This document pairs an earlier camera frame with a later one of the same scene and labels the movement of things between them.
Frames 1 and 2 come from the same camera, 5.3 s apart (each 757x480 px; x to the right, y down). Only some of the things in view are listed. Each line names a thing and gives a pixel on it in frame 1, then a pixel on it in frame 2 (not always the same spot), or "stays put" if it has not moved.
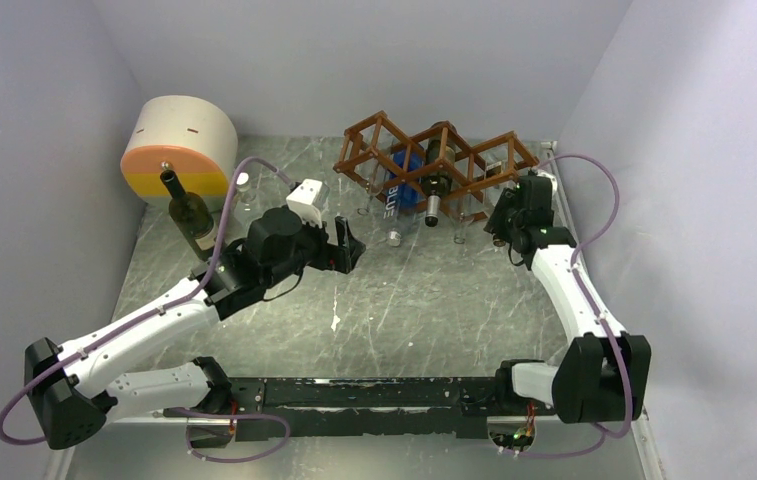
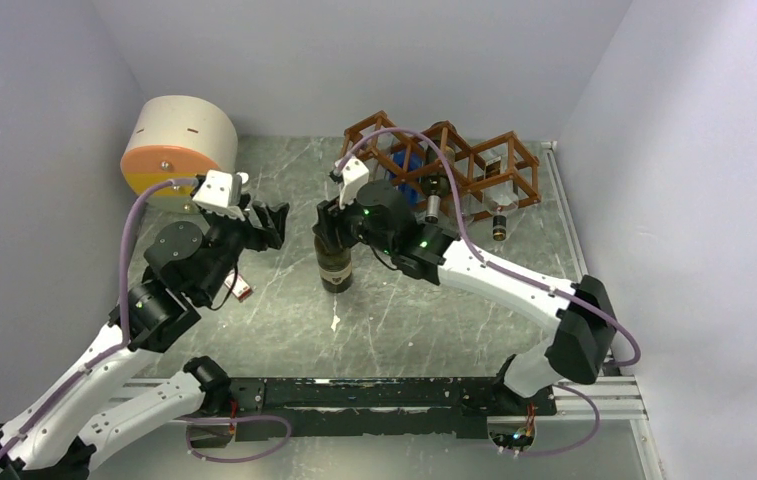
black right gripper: x=509 y=238 to x=326 y=225
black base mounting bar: x=363 y=408 stays put
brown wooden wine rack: x=448 y=167 stays put
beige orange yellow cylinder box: x=192 y=136 stays put
